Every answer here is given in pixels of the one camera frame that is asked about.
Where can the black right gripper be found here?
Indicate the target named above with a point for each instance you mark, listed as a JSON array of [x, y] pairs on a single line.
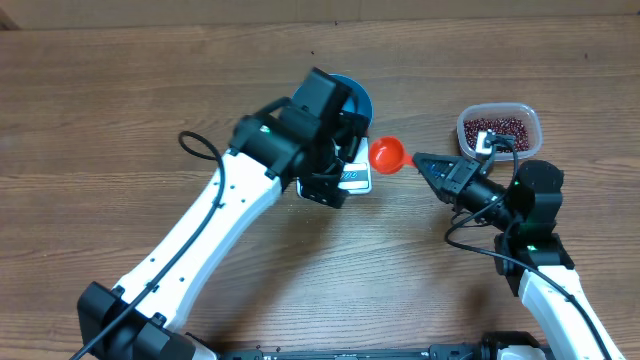
[[461, 178]]

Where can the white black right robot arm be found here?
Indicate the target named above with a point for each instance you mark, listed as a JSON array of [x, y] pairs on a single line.
[[515, 225]]

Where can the red adzuki beans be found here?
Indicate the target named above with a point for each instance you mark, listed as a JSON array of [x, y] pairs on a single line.
[[511, 126]]

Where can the clear plastic food container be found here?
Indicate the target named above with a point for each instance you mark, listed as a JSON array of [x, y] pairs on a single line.
[[493, 111]]

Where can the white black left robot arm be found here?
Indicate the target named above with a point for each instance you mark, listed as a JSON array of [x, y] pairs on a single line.
[[142, 315]]

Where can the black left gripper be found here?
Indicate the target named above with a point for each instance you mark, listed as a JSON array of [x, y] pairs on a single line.
[[324, 191]]

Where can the blue plastic bowl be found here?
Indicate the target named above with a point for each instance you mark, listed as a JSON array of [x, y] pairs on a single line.
[[325, 96]]

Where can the white digital kitchen scale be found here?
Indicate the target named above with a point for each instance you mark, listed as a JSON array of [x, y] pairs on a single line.
[[357, 175]]

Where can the red scoop with blue handle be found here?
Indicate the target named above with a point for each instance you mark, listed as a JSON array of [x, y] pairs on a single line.
[[387, 155]]

